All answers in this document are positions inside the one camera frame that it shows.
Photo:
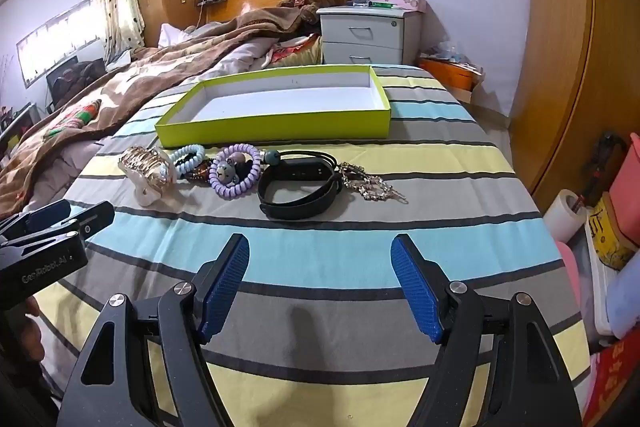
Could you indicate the orange box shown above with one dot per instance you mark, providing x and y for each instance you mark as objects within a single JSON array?
[{"x": 450, "y": 74}]

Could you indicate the white pillow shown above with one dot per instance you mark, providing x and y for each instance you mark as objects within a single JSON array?
[{"x": 175, "y": 36}]

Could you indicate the wooden wardrobe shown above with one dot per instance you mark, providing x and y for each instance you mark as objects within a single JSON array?
[{"x": 560, "y": 57}]

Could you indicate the striped bed sheet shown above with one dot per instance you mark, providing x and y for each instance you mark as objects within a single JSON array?
[{"x": 320, "y": 227}]

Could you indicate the rose gold hair claw clip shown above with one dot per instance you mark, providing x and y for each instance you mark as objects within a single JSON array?
[{"x": 147, "y": 172}]

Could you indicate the white paper roll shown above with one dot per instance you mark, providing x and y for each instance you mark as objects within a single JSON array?
[{"x": 560, "y": 212}]

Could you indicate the person's left hand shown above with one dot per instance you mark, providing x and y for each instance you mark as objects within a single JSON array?
[{"x": 36, "y": 332}]

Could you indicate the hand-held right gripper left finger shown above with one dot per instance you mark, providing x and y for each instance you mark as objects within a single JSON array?
[{"x": 226, "y": 287}]

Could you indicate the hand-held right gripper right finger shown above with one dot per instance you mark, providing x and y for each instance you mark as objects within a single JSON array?
[{"x": 415, "y": 292}]

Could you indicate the white nightstand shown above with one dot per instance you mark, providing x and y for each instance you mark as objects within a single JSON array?
[{"x": 360, "y": 32}]

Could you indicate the brown patterned blanket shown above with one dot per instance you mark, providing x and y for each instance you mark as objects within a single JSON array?
[{"x": 150, "y": 77}]

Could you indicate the rhinestone hair clip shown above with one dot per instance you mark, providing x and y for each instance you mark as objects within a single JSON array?
[{"x": 372, "y": 192}]

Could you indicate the green cardboard tray box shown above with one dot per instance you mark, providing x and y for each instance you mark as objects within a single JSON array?
[{"x": 275, "y": 127}]

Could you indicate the red patterned cushion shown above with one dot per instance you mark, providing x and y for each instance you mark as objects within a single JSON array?
[{"x": 295, "y": 52}]

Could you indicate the black wristband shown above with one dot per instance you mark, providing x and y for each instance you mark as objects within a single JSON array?
[{"x": 300, "y": 209}]

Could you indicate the patterned curtain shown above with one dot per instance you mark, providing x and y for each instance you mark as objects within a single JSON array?
[{"x": 117, "y": 7}]

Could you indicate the pink foam roll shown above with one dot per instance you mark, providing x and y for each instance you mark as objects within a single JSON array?
[{"x": 570, "y": 272}]

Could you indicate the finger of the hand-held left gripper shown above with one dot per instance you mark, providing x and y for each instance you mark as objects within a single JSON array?
[
  {"x": 47, "y": 212},
  {"x": 95, "y": 217}
]

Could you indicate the yellow box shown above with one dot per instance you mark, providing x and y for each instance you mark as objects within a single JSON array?
[{"x": 612, "y": 237}]

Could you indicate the window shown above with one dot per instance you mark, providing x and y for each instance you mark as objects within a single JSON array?
[{"x": 55, "y": 32}]

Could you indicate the white quilt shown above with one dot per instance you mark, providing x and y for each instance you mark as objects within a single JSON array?
[{"x": 235, "y": 59}]

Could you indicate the pink plastic bin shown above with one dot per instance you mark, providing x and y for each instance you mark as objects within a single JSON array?
[{"x": 630, "y": 172}]

